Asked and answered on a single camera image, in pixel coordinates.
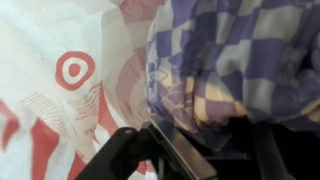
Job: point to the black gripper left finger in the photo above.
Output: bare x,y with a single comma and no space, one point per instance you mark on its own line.
171,155

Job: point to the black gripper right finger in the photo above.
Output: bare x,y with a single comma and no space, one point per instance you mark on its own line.
271,164

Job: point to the purple checkered cloth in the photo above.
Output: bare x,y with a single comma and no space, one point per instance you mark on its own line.
211,60

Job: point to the white plastic Target bag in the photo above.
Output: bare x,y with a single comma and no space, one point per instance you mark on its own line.
71,73

